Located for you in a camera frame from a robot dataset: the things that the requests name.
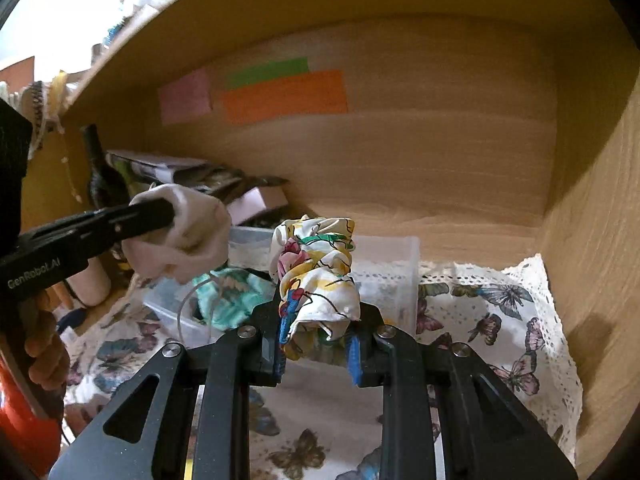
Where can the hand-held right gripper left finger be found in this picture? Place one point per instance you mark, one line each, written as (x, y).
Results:
(279, 334)

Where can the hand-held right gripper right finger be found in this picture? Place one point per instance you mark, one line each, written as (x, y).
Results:
(353, 355)

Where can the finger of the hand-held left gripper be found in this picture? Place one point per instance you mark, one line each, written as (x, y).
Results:
(120, 220)

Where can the floral patterned cloth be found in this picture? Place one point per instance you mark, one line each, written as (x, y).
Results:
(312, 280)

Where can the clear plastic storage box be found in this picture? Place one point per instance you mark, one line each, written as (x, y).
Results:
(320, 285)

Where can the white sock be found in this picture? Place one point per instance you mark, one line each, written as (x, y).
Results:
(187, 235)

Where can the person's left hand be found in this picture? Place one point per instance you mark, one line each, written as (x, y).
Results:
(47, 345)

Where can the dark glass bottle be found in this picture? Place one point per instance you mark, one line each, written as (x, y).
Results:
(102, 175)

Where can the teal patterned cloth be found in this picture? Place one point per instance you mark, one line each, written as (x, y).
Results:
(227, 295)

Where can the stack of papers and booklets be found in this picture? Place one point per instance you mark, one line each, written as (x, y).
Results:
(165, 167)

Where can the butterfly print lace mat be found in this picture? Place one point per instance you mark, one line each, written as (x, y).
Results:
(475, 340)

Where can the pink cardboard box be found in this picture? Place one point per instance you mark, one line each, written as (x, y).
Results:
(257, 202)

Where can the pink sticky note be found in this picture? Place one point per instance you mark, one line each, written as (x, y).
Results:
(184, 96)

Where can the person's red sleeve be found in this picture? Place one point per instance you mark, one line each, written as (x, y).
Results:
(22, 430)

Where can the orange sticky note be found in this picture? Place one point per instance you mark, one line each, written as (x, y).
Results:
(285, 97)

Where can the green sticky note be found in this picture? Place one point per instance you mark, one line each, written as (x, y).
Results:
(267, 73)

